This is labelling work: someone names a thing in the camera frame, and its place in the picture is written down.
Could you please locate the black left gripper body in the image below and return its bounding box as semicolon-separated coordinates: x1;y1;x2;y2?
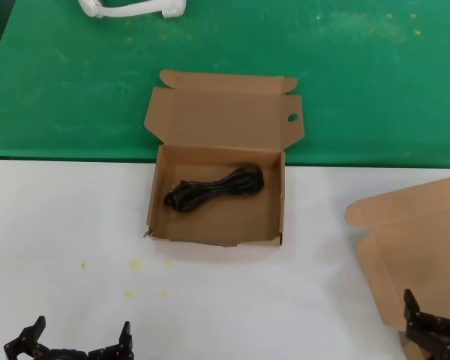
29;348;91;360

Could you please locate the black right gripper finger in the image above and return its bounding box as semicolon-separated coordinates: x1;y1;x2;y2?
403;289;450;341

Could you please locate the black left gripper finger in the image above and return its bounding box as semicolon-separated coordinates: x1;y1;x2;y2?
3;316;48;360
88;321;134;360

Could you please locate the plain brown cardboard box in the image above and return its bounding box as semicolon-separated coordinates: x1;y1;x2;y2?
344;174;450;360

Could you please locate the black power cable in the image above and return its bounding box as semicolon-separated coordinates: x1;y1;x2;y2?
163;161;266;215

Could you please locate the cardboard box with round hole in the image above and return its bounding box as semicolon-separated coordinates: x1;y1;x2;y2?
141;69;306;249

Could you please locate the green table cloth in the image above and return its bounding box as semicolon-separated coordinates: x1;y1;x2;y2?
0;0;450;168

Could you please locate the white VR headset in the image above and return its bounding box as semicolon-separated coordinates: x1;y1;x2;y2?
77;0;188;19

